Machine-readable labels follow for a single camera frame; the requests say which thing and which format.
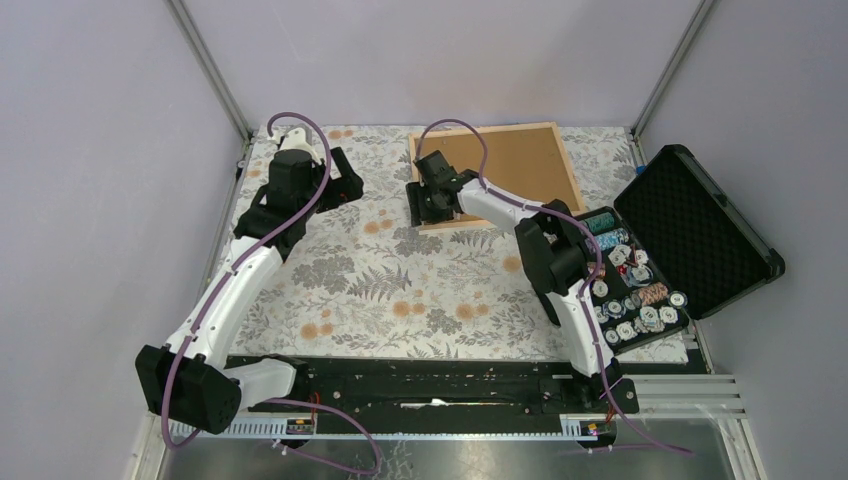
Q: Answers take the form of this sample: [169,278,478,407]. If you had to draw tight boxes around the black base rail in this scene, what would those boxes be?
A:
[225,357,641,435]

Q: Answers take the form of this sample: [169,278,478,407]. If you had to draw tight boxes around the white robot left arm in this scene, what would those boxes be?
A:
[135,128,364,434]

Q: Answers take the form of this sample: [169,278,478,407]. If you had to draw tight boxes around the brown cardboard backing board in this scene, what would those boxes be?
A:
[415,127,579,227]

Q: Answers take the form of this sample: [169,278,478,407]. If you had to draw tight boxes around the black poker chip case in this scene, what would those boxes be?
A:
[578,144,786,354]

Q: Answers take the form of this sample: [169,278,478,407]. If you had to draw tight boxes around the light wooden picture frame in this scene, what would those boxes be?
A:
[407,121,590,234]

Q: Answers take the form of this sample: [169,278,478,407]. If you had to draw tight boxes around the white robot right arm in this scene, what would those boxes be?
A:
[406,151,614,412]

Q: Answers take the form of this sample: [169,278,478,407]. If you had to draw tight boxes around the floral patterned table mat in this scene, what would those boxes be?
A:
[225,124,694,364]

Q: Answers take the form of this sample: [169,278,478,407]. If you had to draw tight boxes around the green poker chip stack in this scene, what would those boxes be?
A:
[581,212,616,234]

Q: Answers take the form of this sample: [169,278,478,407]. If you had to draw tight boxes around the light blue poker chip stack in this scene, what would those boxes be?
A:
[594,228,630,251]

